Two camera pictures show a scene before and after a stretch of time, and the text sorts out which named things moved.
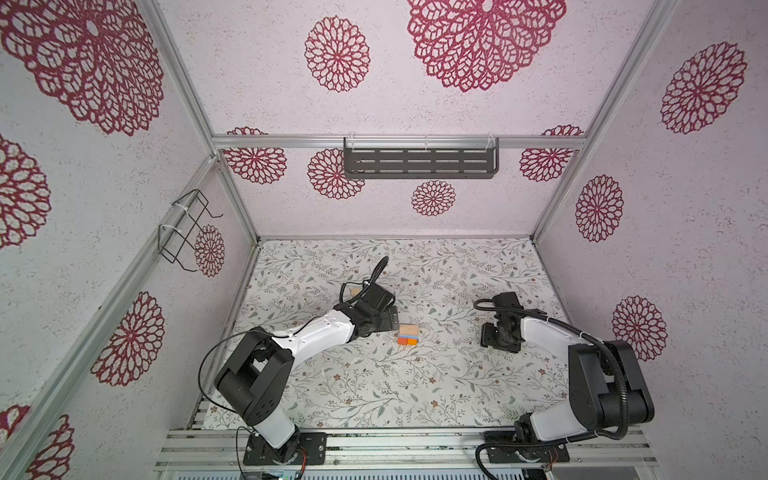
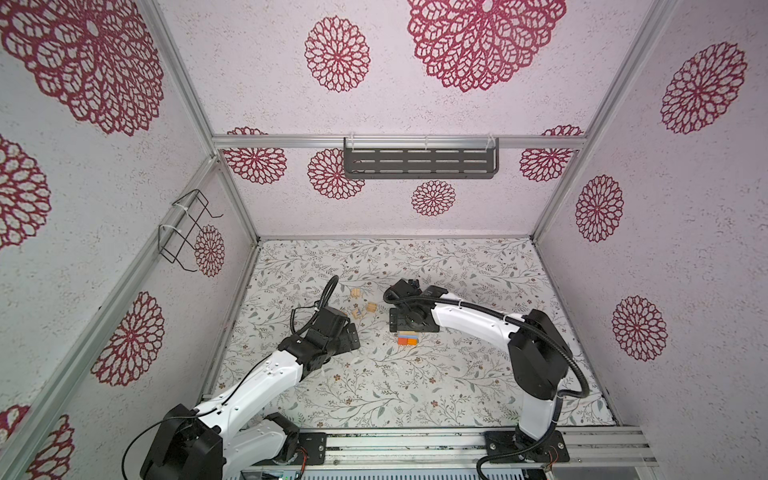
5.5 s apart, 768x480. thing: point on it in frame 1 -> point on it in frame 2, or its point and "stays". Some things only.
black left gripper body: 382,323 -> 342,343
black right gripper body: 491,335 -> 401,321
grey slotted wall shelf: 389,158 stays
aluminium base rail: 224,449 stays
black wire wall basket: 189,209 stays
